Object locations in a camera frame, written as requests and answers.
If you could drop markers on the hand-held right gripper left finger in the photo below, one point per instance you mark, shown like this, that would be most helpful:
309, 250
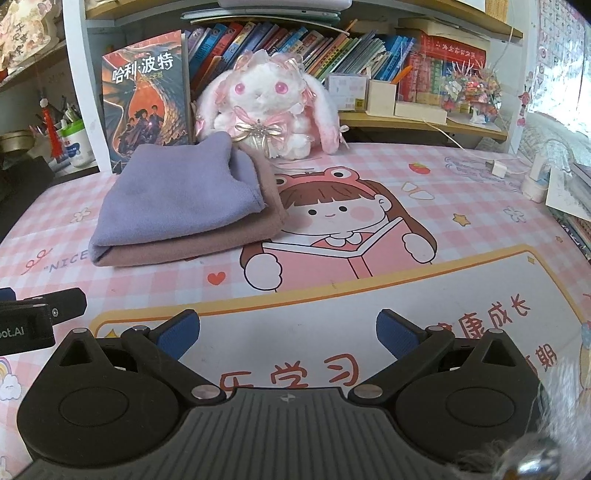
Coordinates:
179, 328

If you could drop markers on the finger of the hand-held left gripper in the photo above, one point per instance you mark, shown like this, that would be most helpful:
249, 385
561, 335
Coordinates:
64, 302

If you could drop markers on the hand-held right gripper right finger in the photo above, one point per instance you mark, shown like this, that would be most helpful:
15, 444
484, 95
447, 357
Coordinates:
391, 328

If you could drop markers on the purple and brown sweater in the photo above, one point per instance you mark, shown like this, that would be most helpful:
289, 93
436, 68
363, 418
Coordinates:
175, 203

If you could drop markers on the black object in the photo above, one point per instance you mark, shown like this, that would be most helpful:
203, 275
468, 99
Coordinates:
21, 194

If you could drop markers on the pink cartoon desk mat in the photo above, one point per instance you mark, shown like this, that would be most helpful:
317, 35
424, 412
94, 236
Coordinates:
485, 221

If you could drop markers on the white pen holder cup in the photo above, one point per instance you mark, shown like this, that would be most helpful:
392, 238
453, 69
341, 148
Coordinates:
78, 147

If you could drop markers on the round gold tin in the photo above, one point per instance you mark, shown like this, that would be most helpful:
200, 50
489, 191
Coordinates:
16, 143

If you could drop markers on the red tassel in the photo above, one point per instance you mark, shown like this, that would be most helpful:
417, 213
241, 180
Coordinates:
50, 134

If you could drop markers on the bunch of pens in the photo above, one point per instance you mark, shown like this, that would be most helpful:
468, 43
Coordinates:
64, 115

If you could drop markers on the white charger plug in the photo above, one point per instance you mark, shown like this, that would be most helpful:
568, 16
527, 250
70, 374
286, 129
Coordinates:
499, 168

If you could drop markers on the wooden shelf board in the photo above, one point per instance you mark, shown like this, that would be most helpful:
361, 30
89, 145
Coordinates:
415, 127

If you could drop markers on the small white bottle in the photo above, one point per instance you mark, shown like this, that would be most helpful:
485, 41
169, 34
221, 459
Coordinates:
535, 184

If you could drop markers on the stack of notebooks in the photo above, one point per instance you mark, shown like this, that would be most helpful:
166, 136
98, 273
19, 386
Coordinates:
577, 230

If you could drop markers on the dragon cover book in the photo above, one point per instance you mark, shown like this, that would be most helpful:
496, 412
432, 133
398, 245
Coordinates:
143, 101

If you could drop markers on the flat white box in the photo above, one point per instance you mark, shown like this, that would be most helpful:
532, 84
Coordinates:
420, 111

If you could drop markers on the white paper sheet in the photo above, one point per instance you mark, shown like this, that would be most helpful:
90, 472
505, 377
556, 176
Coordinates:
565, 194

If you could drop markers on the white open box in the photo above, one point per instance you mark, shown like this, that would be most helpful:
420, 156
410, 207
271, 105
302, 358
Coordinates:
381, 99

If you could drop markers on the pink white plush bunny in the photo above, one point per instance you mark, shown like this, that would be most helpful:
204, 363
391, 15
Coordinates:
268, 106

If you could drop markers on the clear labelled box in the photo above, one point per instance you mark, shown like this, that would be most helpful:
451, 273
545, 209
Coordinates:
346, 92

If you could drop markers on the colourful paper flower bouquet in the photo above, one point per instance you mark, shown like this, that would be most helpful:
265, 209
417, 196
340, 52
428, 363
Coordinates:
471, 94

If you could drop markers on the row of shelf books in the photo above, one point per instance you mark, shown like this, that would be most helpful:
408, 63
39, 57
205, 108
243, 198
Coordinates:
332, 50

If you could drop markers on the cartoon wall sticker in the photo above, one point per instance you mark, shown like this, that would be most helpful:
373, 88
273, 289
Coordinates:
525, 99

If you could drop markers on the letter chart wall poster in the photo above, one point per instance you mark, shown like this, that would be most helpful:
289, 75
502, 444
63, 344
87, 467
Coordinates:
563, 32

